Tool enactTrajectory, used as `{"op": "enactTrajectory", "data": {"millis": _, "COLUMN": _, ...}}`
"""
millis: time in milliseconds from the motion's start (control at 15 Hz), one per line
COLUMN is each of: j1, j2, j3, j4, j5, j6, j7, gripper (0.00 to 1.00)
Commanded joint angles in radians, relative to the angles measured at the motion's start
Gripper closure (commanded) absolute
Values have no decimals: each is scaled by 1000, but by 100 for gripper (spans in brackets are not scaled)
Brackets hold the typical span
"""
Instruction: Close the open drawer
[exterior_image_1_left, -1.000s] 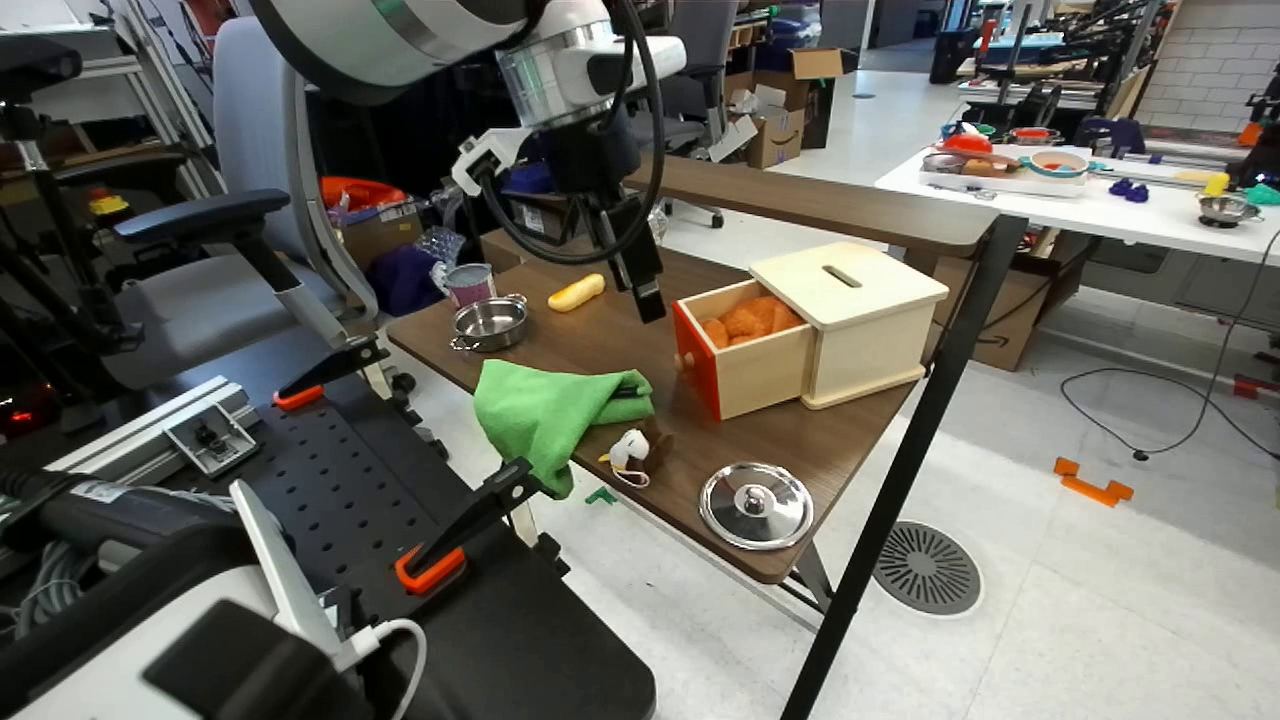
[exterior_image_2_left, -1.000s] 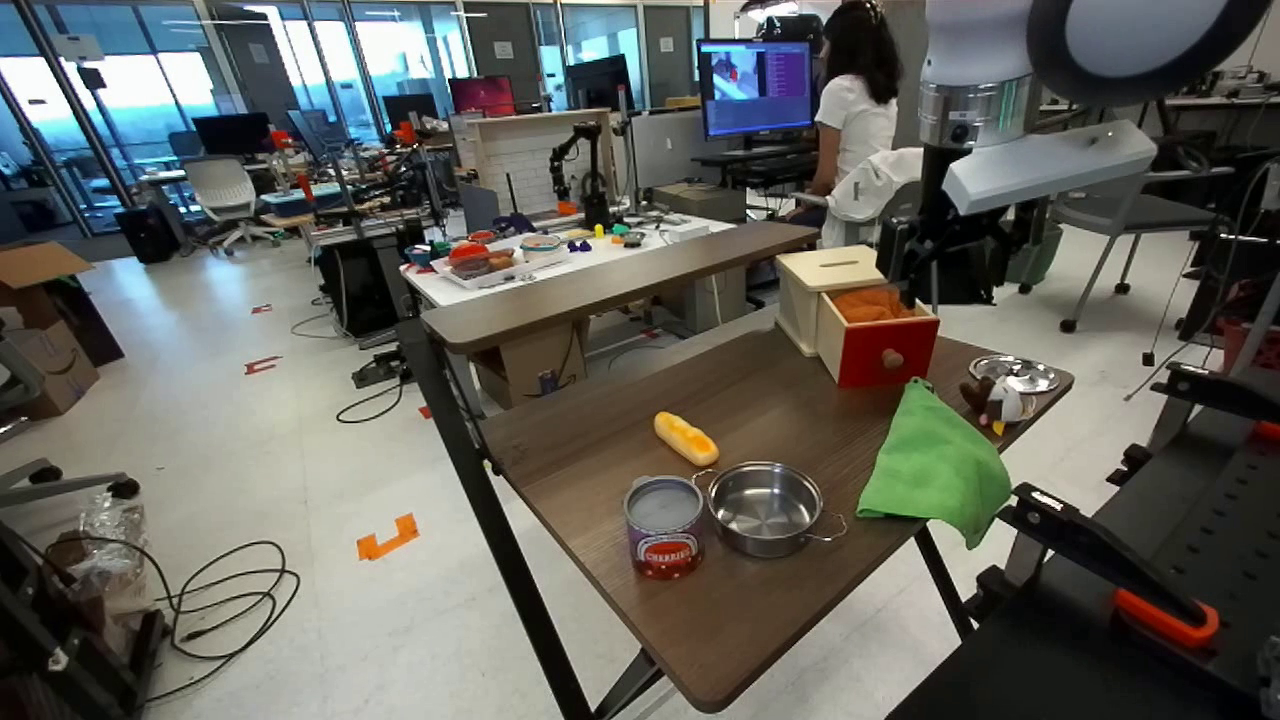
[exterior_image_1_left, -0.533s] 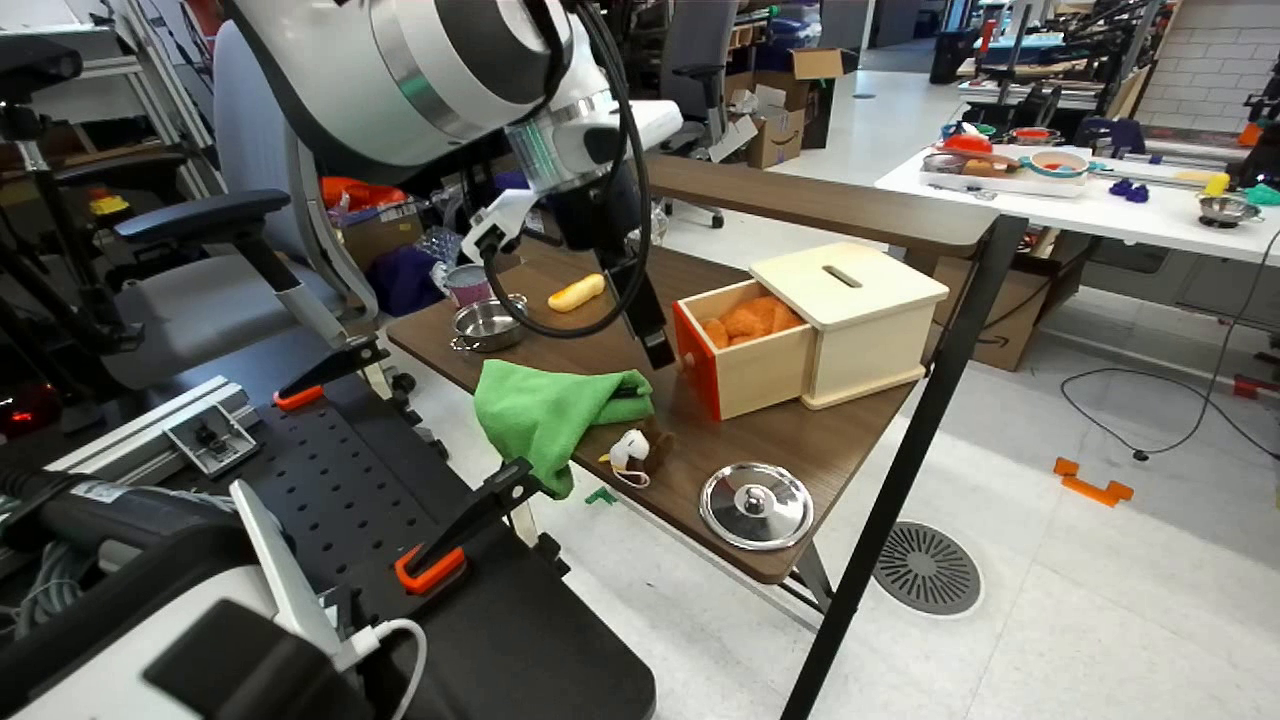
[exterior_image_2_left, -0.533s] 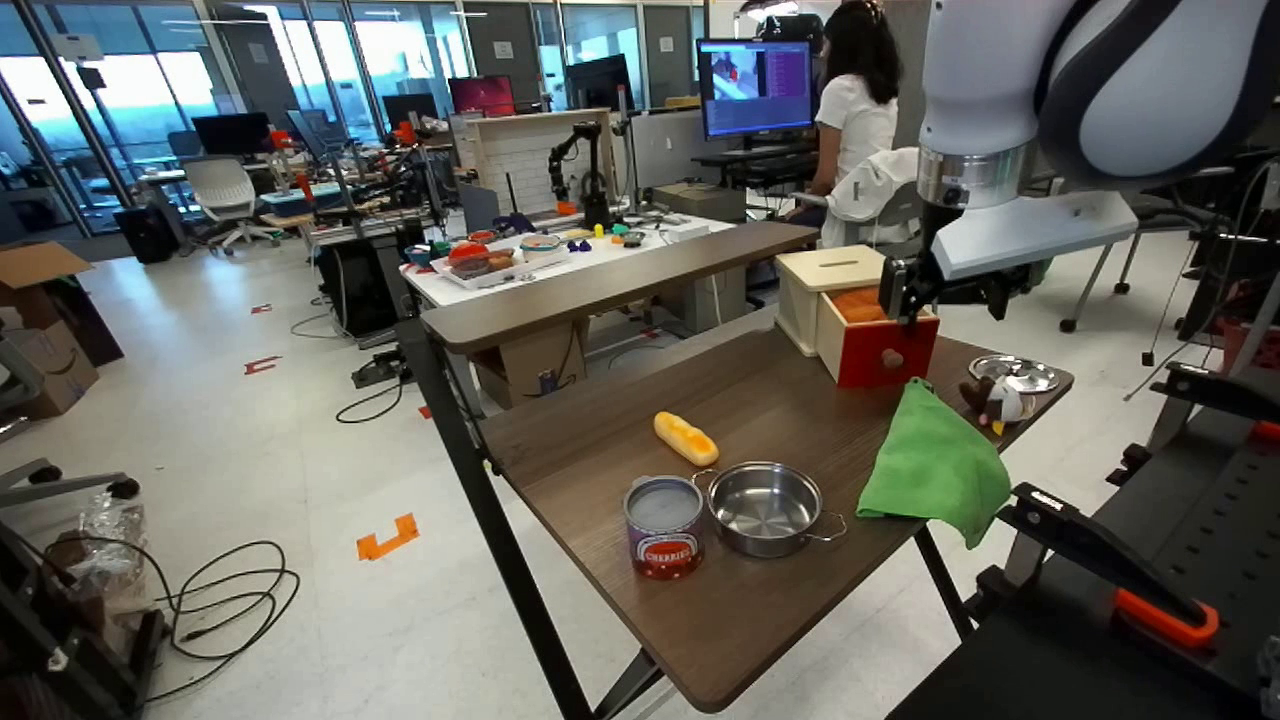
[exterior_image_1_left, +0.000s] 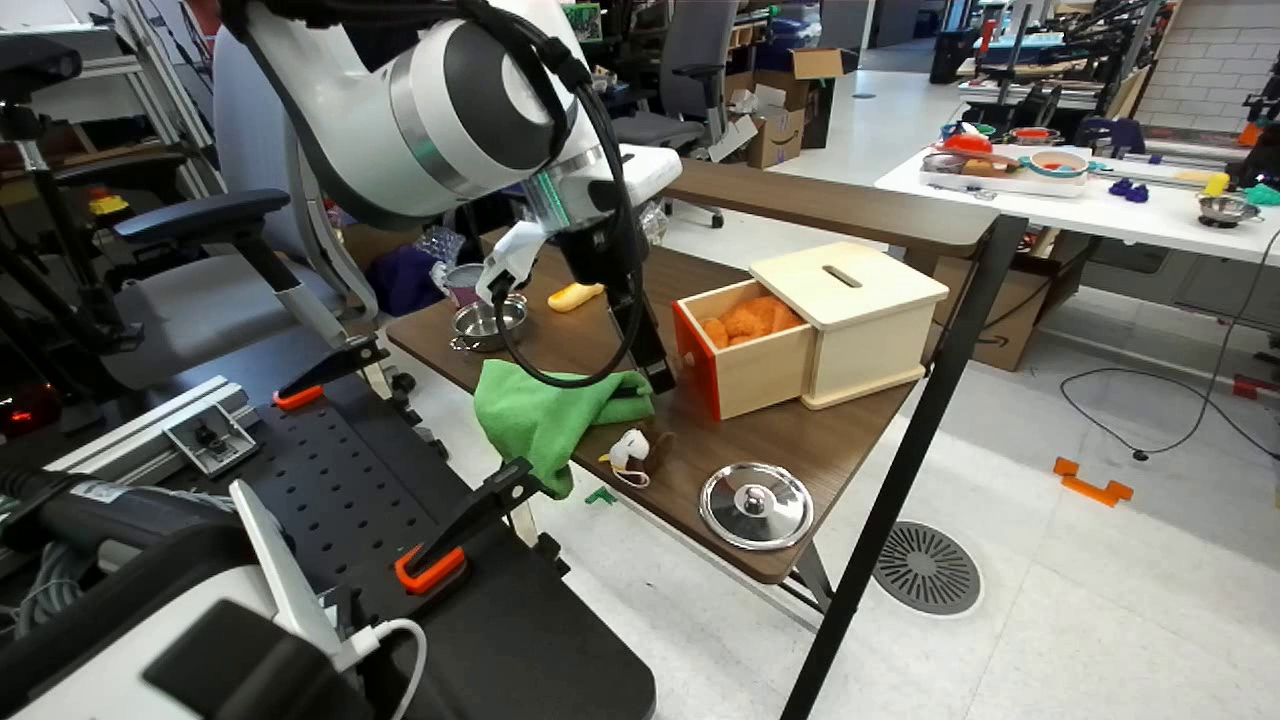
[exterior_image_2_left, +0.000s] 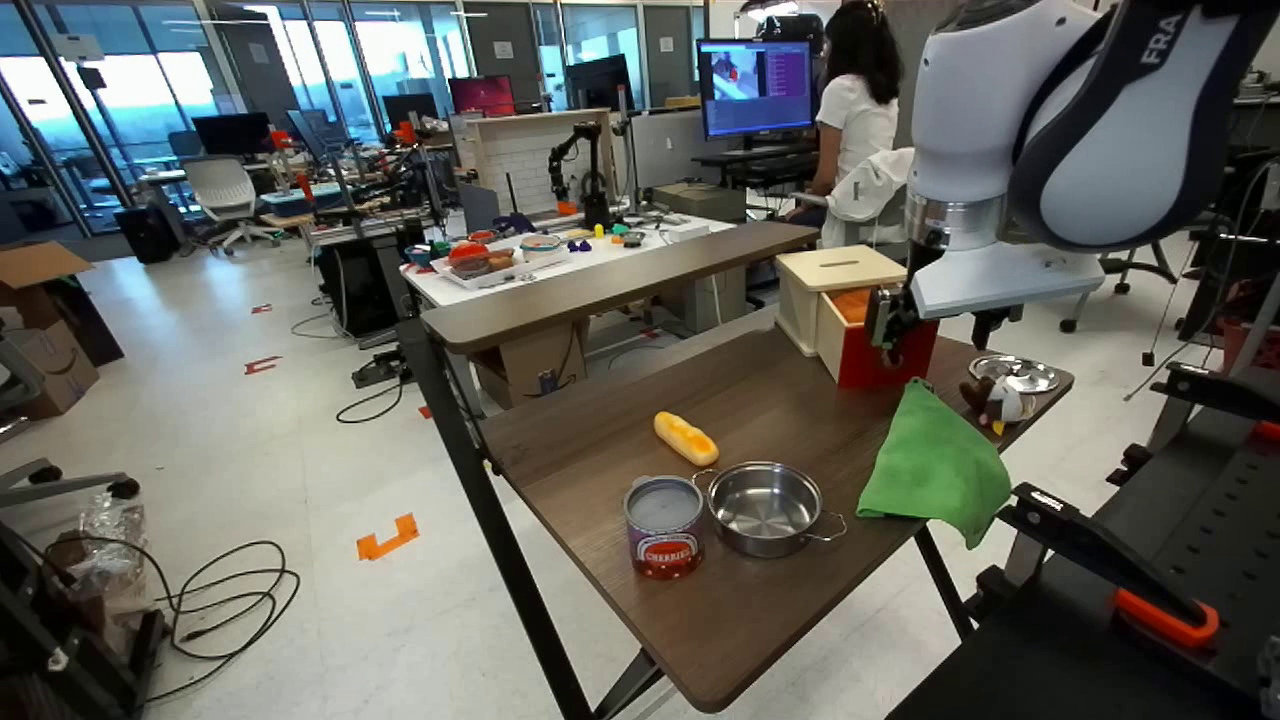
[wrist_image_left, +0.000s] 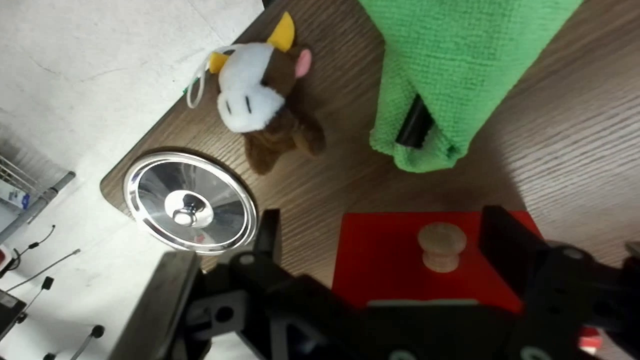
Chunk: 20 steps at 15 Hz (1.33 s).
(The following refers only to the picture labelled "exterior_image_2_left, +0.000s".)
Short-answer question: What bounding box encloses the brown table with black legs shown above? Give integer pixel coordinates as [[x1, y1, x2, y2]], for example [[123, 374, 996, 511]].
[[391, 317, 1081, 720]]

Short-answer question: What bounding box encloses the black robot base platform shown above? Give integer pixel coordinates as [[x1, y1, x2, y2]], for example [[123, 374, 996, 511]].
[[886, 397, 1280, 720]]

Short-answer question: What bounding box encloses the silver metal bowl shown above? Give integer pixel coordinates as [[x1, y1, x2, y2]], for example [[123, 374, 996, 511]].
[[963, 346, 1075, 402]]

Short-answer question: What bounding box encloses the cardboard box with print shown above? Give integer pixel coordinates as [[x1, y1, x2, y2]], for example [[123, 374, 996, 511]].
[[467, 317, 592, 411]]

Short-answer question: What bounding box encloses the yellow toy corn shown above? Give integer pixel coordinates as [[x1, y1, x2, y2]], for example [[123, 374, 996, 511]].
[[648, 406, 726, 471]]

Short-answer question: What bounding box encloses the light wooden drawer box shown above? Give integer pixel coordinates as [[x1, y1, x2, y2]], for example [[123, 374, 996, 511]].
[[773, 241, 915, 374]]

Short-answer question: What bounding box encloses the black equipment stand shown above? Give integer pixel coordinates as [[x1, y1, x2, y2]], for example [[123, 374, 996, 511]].
[[0, 455, 174, 720]]

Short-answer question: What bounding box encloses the clear plastic bottle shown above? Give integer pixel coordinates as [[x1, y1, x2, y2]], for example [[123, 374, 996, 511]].
[[78, 475, 150, 550]]

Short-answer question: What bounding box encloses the red toy container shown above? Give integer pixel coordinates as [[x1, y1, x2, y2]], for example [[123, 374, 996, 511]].
[[446, 231, 521, 283]]

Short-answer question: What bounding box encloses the wide black monitor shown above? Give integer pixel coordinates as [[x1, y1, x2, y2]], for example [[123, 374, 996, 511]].
[[188, 108, 278, 158]]

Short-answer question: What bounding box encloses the white jacket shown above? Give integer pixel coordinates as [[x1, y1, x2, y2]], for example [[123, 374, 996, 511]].
[[826, 145, 923, 229]]

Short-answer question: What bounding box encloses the silver metal pot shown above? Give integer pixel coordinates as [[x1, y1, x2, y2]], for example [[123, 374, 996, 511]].
[[701, 459, 853, 564]]

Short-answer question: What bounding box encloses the green cloth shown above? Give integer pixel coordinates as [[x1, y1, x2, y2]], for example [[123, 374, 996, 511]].
[[853, 374, 1017, 550]]

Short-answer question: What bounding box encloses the thin black floor cable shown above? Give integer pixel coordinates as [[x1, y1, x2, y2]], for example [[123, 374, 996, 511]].
[[330, 374, 420, 431]]

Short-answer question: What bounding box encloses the white office chair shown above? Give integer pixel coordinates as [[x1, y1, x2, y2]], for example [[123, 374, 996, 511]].
[[181, 152, 281, 259]]

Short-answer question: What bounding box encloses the low cardboard box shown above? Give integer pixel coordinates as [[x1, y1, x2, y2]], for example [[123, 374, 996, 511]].
[[0, 317, 105, 423]]

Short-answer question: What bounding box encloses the grey chair holding jacket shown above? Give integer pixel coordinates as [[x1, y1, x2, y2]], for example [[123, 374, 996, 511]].
[[818, 182, 920, 255]]

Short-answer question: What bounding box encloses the red labelled tin can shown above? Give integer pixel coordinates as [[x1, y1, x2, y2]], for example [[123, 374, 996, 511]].
[[619, 471, 708, 583]]

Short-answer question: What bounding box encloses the person in white shirt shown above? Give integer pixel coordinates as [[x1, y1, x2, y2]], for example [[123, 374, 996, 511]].
[[791, 0, 908, 229]]

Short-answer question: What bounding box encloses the monitor with red screen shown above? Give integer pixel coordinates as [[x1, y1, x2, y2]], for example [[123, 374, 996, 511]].
[[446, 70, 521, 124]]

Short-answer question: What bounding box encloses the computer monitor with blue screen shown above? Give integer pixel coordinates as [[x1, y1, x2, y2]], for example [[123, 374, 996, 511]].
[[694, 35, 822, 145]]

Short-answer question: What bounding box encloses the white table with toys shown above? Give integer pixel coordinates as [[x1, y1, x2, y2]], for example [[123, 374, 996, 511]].
[[397, 207, 741, 312]]

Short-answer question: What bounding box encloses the black clamp with orange handle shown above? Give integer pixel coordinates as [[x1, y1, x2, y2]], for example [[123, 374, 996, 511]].
[[996, 478, 1225, 657], [1147, 364, 1280, 452]]

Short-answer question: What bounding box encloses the long brown table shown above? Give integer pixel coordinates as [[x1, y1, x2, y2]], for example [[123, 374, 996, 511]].
[[420, 216, 822, 359]]

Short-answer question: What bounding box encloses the coiled black floor cable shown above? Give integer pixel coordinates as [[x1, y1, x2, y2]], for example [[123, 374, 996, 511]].
[[129, 534, 305, 707]]

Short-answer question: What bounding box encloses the small dark toy item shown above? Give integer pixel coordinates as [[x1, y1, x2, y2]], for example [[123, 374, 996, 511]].
[[955, 374, 1011, 438]]

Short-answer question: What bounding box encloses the black trash bin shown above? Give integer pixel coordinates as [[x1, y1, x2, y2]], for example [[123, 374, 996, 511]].
[[114, 200, 185, 268]]

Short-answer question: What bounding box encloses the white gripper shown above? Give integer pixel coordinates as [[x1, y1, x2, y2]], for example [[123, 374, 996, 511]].
[[867, 236, 1110, 364]]

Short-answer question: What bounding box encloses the red drawer with knob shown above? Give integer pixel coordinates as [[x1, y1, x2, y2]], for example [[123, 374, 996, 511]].
[[827, 283, 943, 397]]

